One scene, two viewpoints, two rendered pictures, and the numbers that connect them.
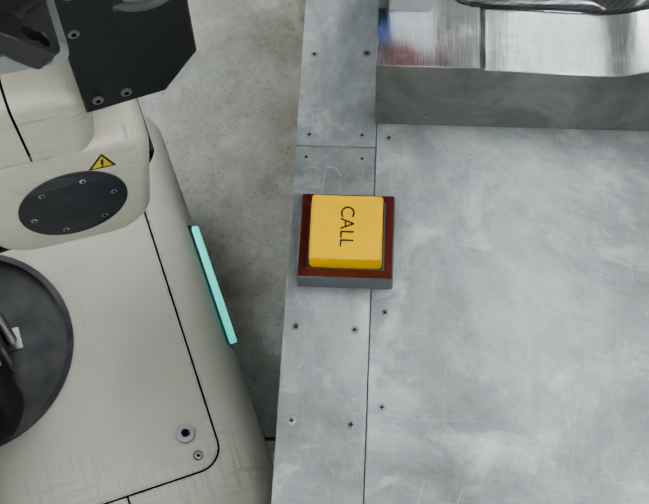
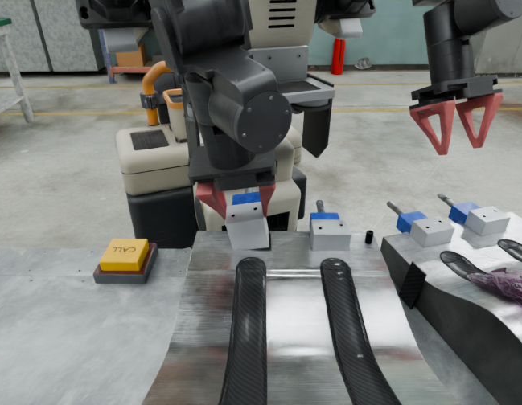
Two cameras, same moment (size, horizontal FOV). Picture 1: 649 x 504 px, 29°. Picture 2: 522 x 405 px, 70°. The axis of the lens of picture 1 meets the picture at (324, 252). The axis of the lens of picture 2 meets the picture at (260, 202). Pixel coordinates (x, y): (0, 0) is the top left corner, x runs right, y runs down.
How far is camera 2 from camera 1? 1.00 m
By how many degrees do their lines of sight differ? 60
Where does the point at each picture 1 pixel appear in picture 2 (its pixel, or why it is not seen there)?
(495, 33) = (215, 279)
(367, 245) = (108, 256)
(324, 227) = (126, 243)
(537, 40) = (207, 300)
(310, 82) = not seen: hidden behind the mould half
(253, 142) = not seen: outside the picture
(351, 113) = not seen: hidden behind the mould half
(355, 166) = (175, 269)
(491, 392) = (8, 325)
